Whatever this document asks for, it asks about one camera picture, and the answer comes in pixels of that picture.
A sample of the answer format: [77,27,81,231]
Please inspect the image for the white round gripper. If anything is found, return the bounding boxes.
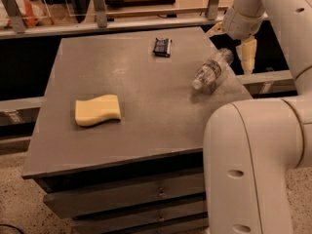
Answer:
[207,6,264,75]

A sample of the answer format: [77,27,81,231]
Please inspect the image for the clear plastic water bottle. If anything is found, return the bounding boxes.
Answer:
[192,48,234,94]

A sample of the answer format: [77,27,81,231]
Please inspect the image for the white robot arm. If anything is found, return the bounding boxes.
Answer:
[203,0,312,234]

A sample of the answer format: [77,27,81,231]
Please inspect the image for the yellow sponge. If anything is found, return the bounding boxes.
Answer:
[75,95,121,127]

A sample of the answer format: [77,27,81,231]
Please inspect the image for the black snack bar wrapper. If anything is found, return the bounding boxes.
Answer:
[153,38,172,58]

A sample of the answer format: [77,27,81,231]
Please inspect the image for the grey drawer cabinet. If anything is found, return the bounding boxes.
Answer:
[22,27,249,234]

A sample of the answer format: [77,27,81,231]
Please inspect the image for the orange and white bag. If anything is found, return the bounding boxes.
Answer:
[0,0,54,29]

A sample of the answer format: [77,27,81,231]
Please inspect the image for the black floor cable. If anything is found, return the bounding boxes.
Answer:
[0,223,25,234]

